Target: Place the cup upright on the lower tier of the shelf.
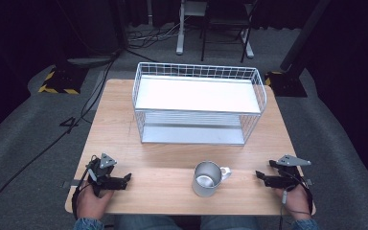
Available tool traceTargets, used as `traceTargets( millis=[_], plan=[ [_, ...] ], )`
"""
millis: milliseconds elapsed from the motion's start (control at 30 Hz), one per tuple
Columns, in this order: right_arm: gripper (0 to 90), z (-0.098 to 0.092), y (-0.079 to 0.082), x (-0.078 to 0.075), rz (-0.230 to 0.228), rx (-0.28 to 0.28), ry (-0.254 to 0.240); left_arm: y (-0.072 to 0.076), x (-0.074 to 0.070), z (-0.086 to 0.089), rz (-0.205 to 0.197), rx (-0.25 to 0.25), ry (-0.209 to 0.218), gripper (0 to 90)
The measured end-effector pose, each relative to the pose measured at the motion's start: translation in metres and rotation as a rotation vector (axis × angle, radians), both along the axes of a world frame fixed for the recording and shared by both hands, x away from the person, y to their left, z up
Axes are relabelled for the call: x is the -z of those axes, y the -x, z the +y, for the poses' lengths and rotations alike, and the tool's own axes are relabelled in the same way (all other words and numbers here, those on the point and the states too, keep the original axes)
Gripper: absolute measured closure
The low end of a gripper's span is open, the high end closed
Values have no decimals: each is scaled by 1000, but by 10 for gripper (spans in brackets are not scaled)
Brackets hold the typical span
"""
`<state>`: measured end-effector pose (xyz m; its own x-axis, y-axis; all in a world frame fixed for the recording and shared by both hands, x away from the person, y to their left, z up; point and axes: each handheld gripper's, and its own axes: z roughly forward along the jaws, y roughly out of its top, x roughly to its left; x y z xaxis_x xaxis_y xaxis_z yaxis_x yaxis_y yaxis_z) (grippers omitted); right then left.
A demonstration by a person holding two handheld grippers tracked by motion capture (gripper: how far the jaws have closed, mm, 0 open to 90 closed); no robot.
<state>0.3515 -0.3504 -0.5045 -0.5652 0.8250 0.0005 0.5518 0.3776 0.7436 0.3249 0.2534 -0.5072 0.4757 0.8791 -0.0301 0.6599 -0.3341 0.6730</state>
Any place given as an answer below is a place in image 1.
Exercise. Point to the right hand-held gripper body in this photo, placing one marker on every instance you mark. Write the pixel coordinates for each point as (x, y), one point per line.
(289, 172)

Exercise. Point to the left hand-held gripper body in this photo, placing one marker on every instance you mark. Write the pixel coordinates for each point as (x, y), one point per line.
(103, 166)

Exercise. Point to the person's right hand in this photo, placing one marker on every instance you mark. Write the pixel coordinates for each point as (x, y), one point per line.
(295, 201)

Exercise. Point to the person's left hand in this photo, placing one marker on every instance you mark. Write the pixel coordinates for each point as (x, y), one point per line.
(92, 202)

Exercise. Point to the silver metal cup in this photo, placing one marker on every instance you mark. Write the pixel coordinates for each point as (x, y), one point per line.
(207, 180)

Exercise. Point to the white metal stand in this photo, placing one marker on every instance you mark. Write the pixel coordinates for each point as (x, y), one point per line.
(181, 35)

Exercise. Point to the grey metal table bracket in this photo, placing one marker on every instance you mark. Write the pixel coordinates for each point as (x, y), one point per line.
(309, 182)
(70, 183)

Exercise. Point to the black yellow striped base plate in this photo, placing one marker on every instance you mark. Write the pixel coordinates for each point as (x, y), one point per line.
(62, 80)
(286, 83)

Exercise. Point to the black slanted post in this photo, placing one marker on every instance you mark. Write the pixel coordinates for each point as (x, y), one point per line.
(303, 35)

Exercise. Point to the black metal frame stand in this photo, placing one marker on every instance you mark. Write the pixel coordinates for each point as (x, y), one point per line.
(223, 22)

